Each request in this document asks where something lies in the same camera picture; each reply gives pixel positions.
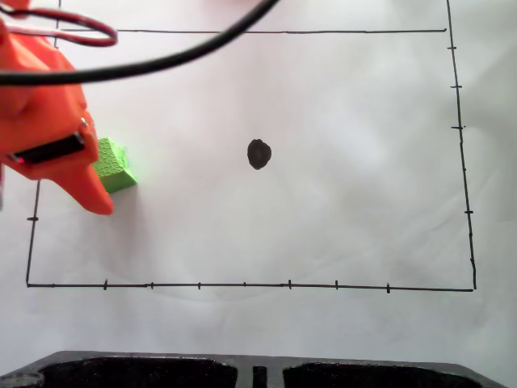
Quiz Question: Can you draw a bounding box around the black dot mark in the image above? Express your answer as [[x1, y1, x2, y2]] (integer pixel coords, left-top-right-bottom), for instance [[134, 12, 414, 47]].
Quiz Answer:
[[246, 138, 272, 171]]

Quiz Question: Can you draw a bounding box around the green textured cube block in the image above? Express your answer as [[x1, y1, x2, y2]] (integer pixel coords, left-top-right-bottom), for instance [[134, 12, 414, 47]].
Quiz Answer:
[[91, 137, 139, 195]]

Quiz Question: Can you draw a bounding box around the red white black servo cable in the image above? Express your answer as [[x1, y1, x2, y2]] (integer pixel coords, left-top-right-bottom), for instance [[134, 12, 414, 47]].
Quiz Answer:
[[0, 6, 119, 49]]

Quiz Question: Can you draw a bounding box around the white paper sheet with rectangle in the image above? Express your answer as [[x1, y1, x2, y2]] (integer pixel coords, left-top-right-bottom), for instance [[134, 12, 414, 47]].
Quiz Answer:
[[0, 0, 517, 367]]

